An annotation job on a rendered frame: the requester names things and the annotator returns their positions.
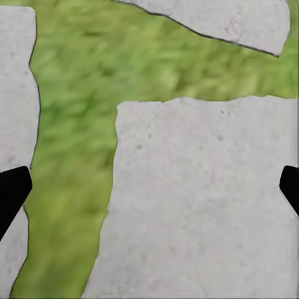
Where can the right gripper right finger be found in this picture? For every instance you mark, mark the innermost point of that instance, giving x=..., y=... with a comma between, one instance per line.
x=289, y=185

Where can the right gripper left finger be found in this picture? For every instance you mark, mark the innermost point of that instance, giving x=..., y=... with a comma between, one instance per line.
x=15, y=186

